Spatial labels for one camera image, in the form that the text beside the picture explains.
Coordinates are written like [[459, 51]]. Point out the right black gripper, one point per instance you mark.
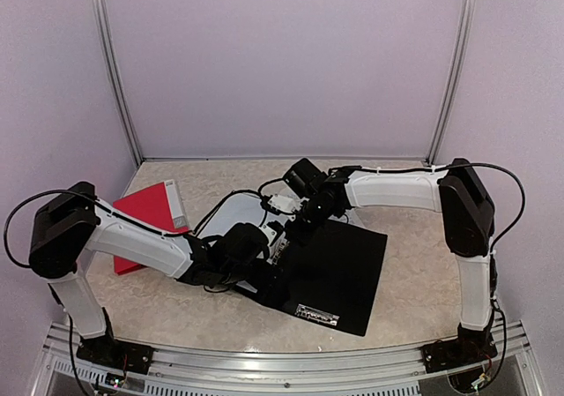
[[303, 236]]

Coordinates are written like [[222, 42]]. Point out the black folder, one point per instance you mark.
[[331, 281]]

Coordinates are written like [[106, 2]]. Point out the red folder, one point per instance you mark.
[[158, 205]]

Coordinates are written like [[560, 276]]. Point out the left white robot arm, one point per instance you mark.
[[148, 228]]

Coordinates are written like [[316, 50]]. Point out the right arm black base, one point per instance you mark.
[[467, 348]]

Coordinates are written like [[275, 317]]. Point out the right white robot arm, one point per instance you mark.
[[454, 194]]

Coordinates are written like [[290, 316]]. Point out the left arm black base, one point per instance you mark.
[[108, 351]]

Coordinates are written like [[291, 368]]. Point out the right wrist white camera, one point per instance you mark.
[[280, 204]]

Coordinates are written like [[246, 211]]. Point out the aluminium front rail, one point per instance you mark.
[[396, 370]]

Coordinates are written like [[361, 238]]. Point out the right aluminium frame post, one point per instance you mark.
[[455, 70]]

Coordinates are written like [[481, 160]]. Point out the aluminium frame post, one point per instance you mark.
[[455, 70], [115, 80]]

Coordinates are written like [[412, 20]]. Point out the left aluminium frame post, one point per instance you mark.
[[115, 80]]

